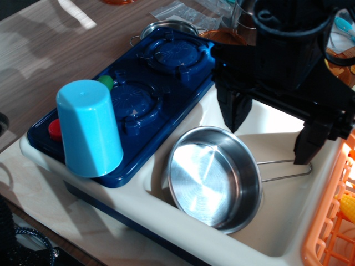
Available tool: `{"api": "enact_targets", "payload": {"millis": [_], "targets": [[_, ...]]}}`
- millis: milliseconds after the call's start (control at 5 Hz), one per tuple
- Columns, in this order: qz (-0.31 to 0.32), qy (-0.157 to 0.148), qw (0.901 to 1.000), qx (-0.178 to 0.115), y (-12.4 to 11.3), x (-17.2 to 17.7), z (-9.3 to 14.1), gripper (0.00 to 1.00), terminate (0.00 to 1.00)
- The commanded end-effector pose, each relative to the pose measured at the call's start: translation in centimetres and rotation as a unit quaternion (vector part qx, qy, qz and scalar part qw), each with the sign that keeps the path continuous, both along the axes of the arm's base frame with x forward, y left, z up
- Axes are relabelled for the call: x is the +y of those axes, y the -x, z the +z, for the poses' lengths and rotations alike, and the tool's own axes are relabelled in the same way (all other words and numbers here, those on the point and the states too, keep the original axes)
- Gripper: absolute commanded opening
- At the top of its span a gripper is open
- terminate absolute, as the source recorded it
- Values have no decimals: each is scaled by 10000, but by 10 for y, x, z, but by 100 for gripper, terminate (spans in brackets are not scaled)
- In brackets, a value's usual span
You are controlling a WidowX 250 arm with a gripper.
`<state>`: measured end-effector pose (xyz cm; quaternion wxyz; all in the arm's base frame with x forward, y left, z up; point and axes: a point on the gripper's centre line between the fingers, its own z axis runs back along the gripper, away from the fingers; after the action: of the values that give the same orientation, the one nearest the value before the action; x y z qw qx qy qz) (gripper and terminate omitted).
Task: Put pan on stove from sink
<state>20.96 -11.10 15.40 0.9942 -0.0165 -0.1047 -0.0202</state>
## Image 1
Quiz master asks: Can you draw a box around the amber transparent plastic bowl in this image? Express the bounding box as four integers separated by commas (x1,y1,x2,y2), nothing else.
199,28,247,45

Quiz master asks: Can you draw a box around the green stove knob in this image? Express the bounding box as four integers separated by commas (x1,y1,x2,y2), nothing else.
97,75,114,91

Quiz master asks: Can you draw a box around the light blue plastic cup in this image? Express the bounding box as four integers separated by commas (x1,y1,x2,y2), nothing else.
56,80,124,178

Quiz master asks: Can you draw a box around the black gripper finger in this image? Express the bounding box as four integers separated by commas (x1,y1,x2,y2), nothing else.
293,119,333,165

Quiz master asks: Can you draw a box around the teal plastic utensil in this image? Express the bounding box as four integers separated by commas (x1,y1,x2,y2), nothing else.
334,17,354,41

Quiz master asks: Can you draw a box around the blue toy stove top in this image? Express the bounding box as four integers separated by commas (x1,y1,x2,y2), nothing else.
27,28,215,188

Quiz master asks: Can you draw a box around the amber plastic container right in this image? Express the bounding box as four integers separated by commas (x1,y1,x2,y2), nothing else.
325,48,354,88

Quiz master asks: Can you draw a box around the clear plastic bag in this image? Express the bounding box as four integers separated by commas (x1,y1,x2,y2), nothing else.
150,1,223,30

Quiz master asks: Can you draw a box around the steel pan with wire handle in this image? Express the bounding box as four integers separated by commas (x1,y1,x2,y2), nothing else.
162,126,312,234

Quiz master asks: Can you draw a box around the black cable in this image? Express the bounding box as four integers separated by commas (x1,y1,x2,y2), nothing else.
0,193,60,266

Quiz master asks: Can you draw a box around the red stove knob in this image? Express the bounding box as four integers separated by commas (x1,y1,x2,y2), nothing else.
48,119,62,142

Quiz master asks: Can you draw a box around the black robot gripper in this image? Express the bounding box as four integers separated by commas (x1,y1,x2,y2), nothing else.
211,1,354,140

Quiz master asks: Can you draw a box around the small steel pot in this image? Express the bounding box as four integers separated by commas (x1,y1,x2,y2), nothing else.
129,19,206,47

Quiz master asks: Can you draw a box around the orange plastic dish rack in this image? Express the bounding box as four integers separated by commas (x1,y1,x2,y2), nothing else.
301,133,354,265

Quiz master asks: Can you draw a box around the yellow toy corn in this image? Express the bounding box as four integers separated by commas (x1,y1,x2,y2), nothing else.
334,194,355,223

